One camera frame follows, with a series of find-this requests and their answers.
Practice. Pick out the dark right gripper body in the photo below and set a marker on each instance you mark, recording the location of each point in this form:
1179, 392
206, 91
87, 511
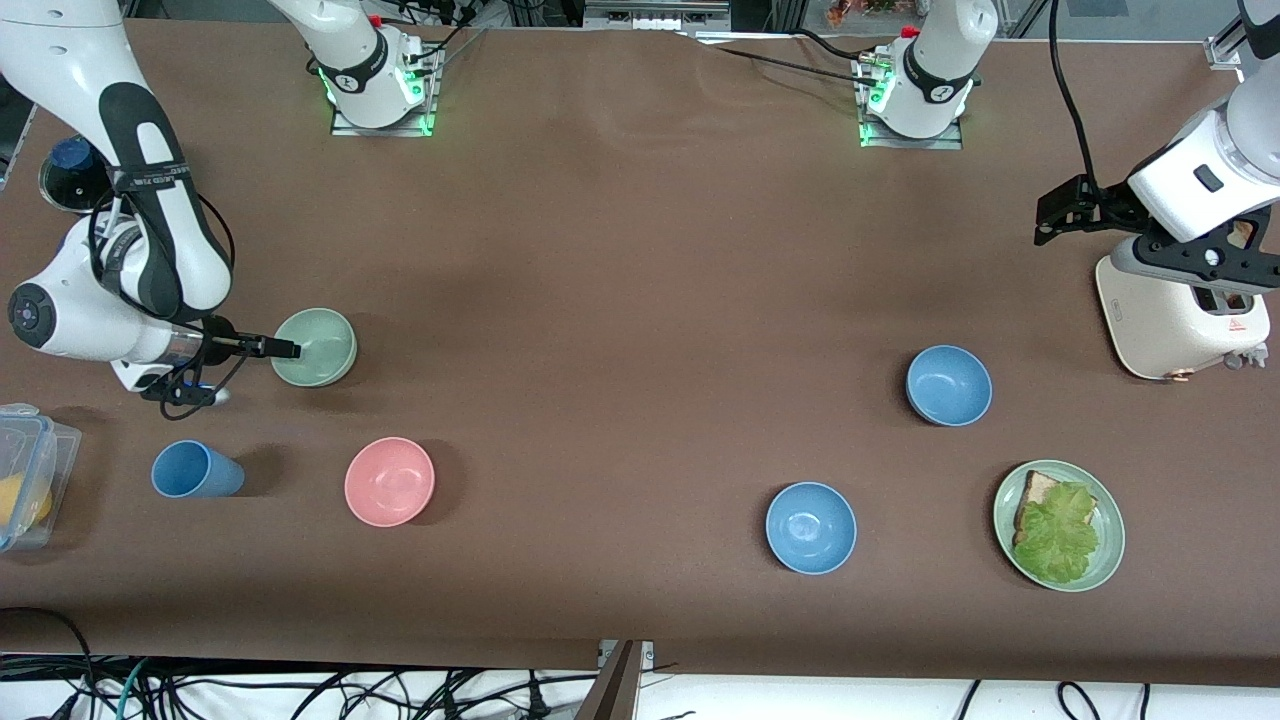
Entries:
219, 345

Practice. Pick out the pale green bowl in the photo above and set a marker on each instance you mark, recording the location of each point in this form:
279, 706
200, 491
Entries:
325, 345

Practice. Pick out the blue bowl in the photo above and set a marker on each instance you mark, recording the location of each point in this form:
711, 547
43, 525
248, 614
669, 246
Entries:
948, 385
810, 527

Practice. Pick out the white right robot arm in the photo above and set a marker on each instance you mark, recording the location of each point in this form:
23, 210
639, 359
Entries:
150, 230

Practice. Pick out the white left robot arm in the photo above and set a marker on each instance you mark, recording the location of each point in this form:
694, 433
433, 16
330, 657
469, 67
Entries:
935, 60

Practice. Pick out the pink bowl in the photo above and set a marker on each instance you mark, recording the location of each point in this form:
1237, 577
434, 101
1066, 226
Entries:
389, 482

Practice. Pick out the brown bread slice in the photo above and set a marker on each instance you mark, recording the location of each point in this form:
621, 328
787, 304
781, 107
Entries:
1243, 233

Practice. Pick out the cream white toaster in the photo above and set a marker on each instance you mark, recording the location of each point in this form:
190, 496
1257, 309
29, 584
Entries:
1165, 325

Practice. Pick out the blue plastic cup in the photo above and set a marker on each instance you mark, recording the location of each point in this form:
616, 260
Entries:
195, 470

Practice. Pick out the clear plastic container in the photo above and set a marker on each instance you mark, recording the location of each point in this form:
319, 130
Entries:
55, 450

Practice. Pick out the glass lid with blue knob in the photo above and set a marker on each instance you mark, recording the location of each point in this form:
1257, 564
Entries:
70, 165

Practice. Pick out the yellow fruit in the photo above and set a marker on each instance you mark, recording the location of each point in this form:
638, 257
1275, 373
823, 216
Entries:
22, 500

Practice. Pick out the toast slice with dark crust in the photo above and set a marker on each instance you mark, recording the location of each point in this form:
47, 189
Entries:
1038, 490

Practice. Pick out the bread slice with lettuce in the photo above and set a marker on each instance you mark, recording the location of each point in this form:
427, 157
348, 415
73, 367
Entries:
1060, 535

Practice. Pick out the pale green plate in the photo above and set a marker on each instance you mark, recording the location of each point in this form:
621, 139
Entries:
1108, 540

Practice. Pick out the brown table cover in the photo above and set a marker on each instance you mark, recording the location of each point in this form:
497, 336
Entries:
620, 300

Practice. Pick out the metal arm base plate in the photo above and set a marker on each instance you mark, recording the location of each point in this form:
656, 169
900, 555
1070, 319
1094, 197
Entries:
950, 140
345, 125

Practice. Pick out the aluminium frame corner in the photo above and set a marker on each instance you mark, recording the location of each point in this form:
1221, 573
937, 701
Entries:
1228, 45

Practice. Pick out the aluminium profile rail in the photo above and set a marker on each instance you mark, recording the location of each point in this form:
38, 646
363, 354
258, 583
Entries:
655, 12

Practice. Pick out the aluminium table edge bracket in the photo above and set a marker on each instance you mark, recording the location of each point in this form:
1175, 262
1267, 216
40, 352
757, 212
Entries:
618, 685

